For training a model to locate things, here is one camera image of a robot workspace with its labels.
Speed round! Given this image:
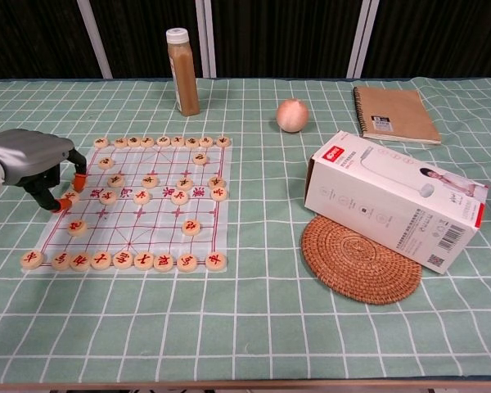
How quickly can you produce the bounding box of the translucent plastic chess board sheet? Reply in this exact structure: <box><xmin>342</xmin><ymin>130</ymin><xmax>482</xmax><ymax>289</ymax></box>
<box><xmin>35</xmin><ymin>142</ymin><xmax>233</xmax><ymax>276</ymax></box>

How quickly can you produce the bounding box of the green checkered tablecloth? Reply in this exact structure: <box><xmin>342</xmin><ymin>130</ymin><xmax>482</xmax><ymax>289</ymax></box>
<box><xmin>0</xmin><ymin>75</ymin><xmax>491</xmax><ymax>389</ymax></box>

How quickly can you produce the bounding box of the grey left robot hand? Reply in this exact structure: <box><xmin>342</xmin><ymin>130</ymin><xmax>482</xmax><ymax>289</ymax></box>
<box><xmin>0</xmin><ymin>128</ymin><xmax>88</xmax><ymax>215</ymax></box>

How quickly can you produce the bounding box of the white red cardboard product box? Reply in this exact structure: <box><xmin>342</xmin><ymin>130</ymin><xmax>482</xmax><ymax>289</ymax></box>
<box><xmin>303</xmin><ymin>130</ymin><xmax>489</xmax><ymax>274</ymax></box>

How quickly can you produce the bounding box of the brown spiral notebook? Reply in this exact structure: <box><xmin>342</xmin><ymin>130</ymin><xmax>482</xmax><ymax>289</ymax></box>
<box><xmin>352</xmin><ymin>85</ymin><xmax>443</xmax><ymax>146</ymax></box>

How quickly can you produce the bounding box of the pink orange ball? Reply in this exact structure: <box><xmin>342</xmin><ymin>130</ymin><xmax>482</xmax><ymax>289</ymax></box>
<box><xmin>275</xmin><ymin>98</ymin><xmax>310</xmax><ymax>134</ymax></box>

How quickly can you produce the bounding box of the white metal frame post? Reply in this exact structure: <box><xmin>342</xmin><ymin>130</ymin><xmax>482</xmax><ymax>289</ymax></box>
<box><xmin>195</xmin><ymin>0</ymin><xmax>218</xmax><ymax>79</ymax></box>
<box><xmin>345</xmin><ymin>0</ymin><xmax>381</xmax><ymax>79</ymax></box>
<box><xmin>75</xmin><ymin>0</ymin><xmax>114</xmax><ymax>79</ymax></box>

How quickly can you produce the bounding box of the brown drink bottle white cap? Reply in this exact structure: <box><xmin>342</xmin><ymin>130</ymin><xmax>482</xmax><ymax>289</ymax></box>
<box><xmin>165</xmin><ymin>27</ymin><xmax>201</xmax><ymax>118</ymax></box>

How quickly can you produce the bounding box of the round woven rattan coaster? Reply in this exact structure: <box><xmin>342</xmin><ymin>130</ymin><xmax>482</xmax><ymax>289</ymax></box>
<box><xmin>300</xmin><ymin>215</ymin><xmax>423</xmax><ymax>305</ymax></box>

